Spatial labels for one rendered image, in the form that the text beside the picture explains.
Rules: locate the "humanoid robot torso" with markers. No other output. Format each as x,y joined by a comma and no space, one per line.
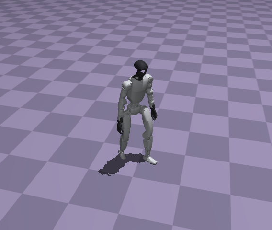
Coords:
136,94

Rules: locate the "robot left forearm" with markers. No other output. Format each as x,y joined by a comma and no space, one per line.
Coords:
150,100

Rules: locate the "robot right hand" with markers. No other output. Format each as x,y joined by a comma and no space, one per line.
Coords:
119,125

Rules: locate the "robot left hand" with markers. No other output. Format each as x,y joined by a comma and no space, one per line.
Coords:
153,112

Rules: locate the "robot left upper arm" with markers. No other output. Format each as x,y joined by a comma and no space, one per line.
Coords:
149,91

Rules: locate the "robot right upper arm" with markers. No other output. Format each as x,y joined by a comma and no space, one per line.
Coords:
126,85

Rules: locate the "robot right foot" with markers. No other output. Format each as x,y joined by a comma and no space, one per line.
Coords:
122,155

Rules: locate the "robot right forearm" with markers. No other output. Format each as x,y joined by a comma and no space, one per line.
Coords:
120,109

